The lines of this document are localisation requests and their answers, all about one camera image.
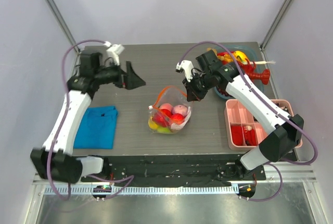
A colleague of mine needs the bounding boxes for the yellow toy pepper pieces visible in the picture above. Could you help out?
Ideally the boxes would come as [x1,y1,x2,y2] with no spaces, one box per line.
[217,52,234,65]

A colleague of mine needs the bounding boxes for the yellow toy pear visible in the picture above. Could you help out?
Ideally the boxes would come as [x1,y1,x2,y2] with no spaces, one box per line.
[148,119,159,130]

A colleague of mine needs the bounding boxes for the purple toy onion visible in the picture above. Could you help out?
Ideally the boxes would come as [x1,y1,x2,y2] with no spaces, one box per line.
[172,105,188,117]

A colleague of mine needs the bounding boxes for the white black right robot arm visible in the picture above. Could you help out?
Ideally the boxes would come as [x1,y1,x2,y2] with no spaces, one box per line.
[176,50,304,180]

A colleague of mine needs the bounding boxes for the brown longan bunch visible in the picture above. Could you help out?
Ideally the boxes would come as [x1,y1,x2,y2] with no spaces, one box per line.
[207,47,217,56]

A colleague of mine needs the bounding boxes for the red toy lobster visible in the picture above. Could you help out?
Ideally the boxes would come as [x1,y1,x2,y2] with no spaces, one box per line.
[240,59,271,85]

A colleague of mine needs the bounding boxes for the red toy meat piece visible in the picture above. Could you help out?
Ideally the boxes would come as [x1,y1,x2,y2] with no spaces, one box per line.
[230,125,244,146]

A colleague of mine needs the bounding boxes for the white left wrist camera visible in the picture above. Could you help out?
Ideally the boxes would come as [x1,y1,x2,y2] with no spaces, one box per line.
[104,41,125,66]

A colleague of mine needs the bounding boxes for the aluminium frame rail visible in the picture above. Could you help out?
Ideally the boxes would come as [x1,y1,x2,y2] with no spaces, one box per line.
[33,161,317,183]

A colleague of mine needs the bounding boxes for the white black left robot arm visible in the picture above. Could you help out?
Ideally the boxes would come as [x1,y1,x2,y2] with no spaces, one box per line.
[30,50,146,184]

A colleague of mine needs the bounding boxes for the white perforated cable duct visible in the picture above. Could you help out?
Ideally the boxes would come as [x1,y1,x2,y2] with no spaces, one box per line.
[43,185,239,196]

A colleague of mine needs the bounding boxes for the teal fruit basket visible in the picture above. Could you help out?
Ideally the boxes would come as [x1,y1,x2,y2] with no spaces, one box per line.
[214,44,264,101]

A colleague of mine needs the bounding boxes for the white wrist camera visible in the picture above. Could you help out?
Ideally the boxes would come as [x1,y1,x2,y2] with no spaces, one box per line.
[104,41,125,66]
[176,60,194,82]

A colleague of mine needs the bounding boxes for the red toy bell pepper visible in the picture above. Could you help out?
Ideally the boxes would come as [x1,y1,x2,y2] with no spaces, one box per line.
[152,110,172,127]

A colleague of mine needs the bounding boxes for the yellow red toy fruit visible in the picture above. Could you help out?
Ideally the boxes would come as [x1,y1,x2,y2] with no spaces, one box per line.
[233,51,248,64]

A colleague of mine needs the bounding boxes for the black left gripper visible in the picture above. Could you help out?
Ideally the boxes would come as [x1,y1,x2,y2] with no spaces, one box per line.
[96,59,147,91]

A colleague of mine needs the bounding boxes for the pink compartment tray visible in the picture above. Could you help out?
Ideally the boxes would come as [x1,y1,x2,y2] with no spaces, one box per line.
[224,99,303,152]

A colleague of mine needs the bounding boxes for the pink toy peach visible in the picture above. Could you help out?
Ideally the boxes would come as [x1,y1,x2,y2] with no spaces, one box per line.
[159,103,173,114]

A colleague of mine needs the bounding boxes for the blue folded t-shirt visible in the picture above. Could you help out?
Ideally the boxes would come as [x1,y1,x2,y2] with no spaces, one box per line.
[73,106,118,150]

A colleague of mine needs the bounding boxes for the clear orange zip bag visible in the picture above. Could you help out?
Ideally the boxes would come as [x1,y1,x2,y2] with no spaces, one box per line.
[148,86,193,134]

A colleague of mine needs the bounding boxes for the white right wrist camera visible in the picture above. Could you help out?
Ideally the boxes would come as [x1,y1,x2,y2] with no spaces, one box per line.
[176,60,194,82]

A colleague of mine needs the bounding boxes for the green toy apple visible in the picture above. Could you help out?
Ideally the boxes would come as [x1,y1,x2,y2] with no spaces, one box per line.
[157,127,172,134]

